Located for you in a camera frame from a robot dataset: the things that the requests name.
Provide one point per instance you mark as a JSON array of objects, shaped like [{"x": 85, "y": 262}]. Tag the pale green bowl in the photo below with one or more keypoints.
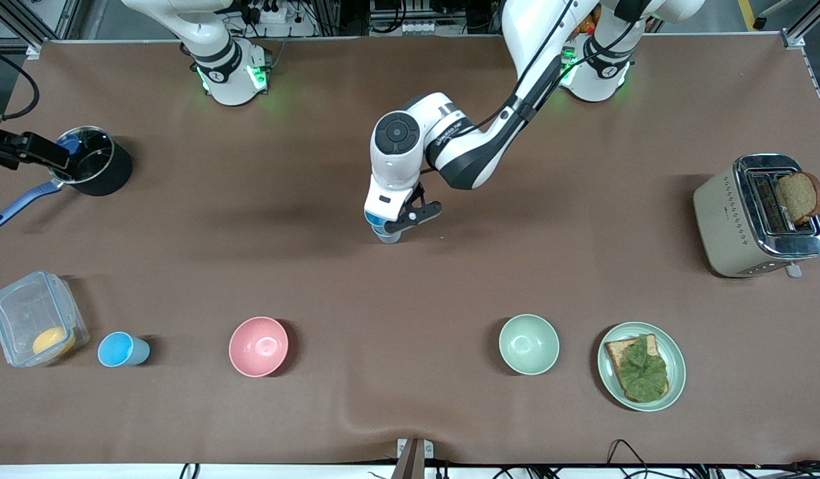
[{"x": 528, "y": 344}]

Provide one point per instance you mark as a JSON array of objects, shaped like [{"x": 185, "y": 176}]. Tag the clear plastic food container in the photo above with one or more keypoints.
[{"x": 24, "y": 313}]

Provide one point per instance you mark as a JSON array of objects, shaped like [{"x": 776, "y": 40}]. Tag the pale green plate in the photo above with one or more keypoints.
[{"x": 676, "y": 369}]

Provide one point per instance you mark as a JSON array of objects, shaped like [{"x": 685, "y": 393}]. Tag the brown table cloth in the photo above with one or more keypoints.
[{"x": 410, "y": 299}]

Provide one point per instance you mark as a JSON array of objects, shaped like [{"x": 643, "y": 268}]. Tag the dark brown bread slice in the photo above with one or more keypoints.
[{"x": 799, "y": 198}]

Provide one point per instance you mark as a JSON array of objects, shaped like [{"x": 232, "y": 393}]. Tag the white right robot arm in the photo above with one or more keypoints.
[{"x": 227, "y": 73}]

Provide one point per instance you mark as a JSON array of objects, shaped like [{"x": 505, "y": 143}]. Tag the glass lid with blue knob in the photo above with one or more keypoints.
[{"x": 90, "y": 153}]

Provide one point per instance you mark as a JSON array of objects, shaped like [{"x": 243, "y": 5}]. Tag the metal table clamp bracket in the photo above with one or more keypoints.
[{"x": 413, "y": 459}]

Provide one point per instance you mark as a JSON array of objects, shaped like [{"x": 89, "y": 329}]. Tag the green lettuce leaf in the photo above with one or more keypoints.
[{"x": 643, "y": 372}]

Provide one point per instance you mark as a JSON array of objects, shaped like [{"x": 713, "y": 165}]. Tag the yellow round food piece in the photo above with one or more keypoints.
[{"x": 53, "y": 341}]

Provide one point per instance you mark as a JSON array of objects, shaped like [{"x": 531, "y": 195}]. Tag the bag of orange buns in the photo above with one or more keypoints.
[{"x": 586, "y": 25}]

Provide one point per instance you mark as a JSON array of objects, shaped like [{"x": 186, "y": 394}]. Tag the white power strip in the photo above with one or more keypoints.
[
  {"x": 410, "y": 28},
  {"x": 273, "y": 12}
]

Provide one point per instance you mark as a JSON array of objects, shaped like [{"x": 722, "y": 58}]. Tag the beige and chrome toaster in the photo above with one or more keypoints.
[{"x": 729, "y": 226}]

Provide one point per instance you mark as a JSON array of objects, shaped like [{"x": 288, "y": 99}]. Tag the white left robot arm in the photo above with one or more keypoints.
[{"x": 463, "y": 153}]

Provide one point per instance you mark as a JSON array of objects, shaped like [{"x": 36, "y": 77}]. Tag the aluminium frame profile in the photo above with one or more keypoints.
[
  {"x": 799, "y": 30},
  {"x": 20, "y": 28}
]

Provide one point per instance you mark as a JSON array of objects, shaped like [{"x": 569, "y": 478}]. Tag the pink bowl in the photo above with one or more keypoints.
[{"x": 258, "y": 346}]

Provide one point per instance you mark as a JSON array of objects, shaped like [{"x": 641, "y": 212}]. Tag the blue plastic cup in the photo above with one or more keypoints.
[
  {"x": 120, "y": 349},
  {"x": 373, "y": 220},
  {"x": 387, "y": 237}
]

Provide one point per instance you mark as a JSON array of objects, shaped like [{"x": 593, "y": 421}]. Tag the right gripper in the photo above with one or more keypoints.
[{"x": 25, "y": 148}]

